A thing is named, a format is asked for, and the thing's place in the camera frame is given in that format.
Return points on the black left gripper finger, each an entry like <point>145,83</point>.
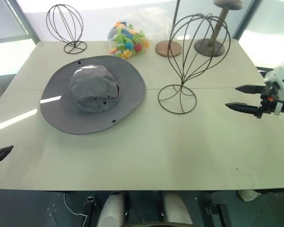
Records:
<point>0,154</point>

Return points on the white robot leg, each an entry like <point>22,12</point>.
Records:
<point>111,210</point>
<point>176,210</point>

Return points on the white left robot leg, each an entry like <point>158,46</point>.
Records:
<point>111,210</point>

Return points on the white crumpled object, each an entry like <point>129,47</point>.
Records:
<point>248,195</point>

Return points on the thin pole stand, round wooden base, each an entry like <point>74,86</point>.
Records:
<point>165,49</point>

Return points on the grey wide-brim hat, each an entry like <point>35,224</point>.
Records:
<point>61,99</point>

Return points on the black table leg bracket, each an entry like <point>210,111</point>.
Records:
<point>88,208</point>
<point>219,214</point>

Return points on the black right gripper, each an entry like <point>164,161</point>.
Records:
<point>266,106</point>

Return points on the white right robot leg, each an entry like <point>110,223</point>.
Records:
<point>176,210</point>

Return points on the clear bag of colourful toys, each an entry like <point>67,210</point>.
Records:
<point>125,40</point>

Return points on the wooden mushroom-shaped hat stand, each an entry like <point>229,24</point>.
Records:
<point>207,47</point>

